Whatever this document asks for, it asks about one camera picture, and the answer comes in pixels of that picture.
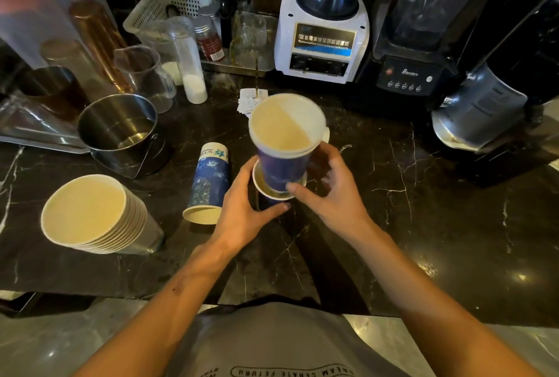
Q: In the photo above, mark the person's left hand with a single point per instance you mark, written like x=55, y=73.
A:
x=238, y=215

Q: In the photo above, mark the person's right hand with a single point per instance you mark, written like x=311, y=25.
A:
x=340, y=202

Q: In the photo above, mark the blue star-print paper cup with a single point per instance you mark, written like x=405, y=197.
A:
x=209, y=180
x=284, y=127

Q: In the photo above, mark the stack of white paper cups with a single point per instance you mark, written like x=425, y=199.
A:
x=83, y=210

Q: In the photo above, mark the person's left forearm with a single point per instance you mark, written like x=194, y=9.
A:
x=153, y=320

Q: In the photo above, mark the person's right forearm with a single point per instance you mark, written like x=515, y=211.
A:
x=428, y=311

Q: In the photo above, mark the black marble countertop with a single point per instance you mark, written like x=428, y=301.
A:
x=458, y=237

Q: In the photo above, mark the person's white shirt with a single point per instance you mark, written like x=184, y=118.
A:
x=279, y=341

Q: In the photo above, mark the pile of white receipts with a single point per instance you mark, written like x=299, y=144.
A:
x=246, y=101

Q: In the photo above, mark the stainless steel pail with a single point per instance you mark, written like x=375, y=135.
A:
x=131, y=158

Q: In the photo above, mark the black blender base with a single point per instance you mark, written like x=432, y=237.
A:
x=406, y=77

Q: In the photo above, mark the clear tube with white powder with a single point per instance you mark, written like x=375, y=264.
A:
x=192, y=79

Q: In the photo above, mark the narrow steel tray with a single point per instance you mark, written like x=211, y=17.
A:
x=227, y=67

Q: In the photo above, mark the white blender base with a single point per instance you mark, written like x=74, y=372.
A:
x=323, y=40

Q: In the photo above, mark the clear plastic measuring jug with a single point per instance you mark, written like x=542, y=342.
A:
x=144, y=75

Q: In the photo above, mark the silver metal pitcher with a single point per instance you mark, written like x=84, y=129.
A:
x=480, y=105

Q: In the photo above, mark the red spice jar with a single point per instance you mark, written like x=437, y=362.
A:
x=210, y=44

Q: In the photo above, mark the clear glass pitcher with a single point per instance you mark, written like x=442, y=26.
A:
x=249, y=40

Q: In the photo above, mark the clear jar with white powder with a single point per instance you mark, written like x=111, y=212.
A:
x=161, y=49

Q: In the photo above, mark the wide steel tray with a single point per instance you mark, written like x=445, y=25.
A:
x=35, y=132

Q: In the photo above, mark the short gold tumbler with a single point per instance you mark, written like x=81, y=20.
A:
x=74, y=66

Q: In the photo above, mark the clear blender cover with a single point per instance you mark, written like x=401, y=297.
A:
x=436, y=1

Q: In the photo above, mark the dark steel cup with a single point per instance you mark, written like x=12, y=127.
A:
x=52, y=88

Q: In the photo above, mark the white plastic basket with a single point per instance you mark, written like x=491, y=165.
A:
x=153, y=5

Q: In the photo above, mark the tall copper tumbler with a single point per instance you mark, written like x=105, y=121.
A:
x=98, y=36

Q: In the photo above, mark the black machine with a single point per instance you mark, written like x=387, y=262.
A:
x=533, y=40

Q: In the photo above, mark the large clear pink-lidded container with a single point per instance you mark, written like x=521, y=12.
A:
x=39, y=9

